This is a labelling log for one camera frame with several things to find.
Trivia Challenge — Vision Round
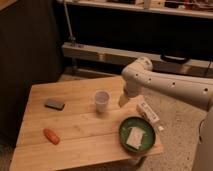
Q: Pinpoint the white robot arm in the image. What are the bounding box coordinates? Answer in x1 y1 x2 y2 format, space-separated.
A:
118 57 213 171

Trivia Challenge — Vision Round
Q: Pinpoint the white rectangular box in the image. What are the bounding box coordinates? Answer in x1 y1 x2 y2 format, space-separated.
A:
137 101 160 123

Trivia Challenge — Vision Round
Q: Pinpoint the green round plate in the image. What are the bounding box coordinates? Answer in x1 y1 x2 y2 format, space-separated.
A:
119 116 156 154

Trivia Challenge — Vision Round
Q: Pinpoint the wooden table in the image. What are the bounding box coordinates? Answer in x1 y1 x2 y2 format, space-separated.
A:
9 75 165 171

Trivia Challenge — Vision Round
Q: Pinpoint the metal shelf rack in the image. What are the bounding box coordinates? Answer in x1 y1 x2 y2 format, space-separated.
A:
56 0 213 76

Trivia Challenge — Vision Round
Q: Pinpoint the black handle object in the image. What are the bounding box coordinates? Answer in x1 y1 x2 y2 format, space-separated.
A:
160 54 190 64

